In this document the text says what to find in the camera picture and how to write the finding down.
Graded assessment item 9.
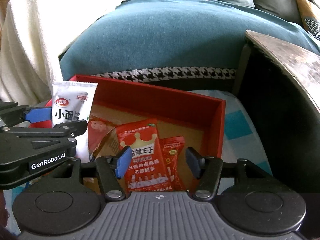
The red Trolli candy packet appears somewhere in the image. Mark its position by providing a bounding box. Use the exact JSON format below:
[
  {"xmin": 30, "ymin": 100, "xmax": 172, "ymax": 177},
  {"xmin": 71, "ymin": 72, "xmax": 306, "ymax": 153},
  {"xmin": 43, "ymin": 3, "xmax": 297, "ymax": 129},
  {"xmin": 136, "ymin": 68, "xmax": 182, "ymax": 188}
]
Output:
[{"xmin": 160, "ymin": 136, "xmax": 185, "ymax": 191}]

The red spicy strip packet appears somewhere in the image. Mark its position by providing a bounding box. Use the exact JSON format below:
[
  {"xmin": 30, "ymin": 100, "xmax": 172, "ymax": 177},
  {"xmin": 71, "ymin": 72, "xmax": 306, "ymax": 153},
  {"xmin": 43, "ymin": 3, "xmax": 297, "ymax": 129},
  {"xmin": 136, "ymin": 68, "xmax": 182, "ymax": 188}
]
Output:
[{"xmin": 116, "ymin": 119, "xmax": 173, "ymax": 192}]

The white gluten snack packet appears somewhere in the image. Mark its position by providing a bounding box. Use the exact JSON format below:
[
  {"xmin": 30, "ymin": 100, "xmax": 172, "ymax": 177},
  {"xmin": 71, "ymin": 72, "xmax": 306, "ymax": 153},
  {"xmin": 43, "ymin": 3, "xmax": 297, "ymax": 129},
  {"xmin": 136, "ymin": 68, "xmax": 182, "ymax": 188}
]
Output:
[{"xmin": 51, "ymin": 81, "xmax": 99, "ymax": 163}]

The red cardboard box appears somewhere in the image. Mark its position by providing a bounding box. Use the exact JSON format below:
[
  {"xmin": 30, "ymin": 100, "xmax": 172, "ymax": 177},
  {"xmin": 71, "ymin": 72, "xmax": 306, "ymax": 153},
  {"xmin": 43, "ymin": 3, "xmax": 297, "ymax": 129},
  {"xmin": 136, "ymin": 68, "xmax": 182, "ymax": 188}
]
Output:
[{"xmin": 30, "ymin": 74, "xmax": 226, "ymax": 193}]

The blue white checkered tablecloth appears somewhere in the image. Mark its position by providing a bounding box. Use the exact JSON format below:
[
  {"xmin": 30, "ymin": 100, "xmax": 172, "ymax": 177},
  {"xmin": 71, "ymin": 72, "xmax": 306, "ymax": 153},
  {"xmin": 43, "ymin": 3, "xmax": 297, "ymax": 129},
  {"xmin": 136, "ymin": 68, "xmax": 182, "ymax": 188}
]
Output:
[{"xmin": 19, "ymin": 90, "xmax": 270, "ymax": 194}]

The white towel blanket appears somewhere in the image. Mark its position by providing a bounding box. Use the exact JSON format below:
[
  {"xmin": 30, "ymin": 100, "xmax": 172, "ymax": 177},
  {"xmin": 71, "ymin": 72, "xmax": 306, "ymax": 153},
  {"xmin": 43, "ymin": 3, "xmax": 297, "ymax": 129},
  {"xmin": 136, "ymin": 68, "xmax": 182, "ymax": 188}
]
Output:
[{"xmin": 1, "ymin": 0, "xmax": 123, "ymax": 105}]

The patterned yellow pillow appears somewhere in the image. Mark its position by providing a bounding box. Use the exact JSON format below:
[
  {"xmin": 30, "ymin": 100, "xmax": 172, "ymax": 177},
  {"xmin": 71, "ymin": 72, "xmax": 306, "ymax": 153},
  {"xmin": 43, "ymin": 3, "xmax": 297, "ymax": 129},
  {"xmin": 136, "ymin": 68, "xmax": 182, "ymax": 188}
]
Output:
[{"xmin": 296, "ymin": 0, "xmax": 319, "ymax": 40}]

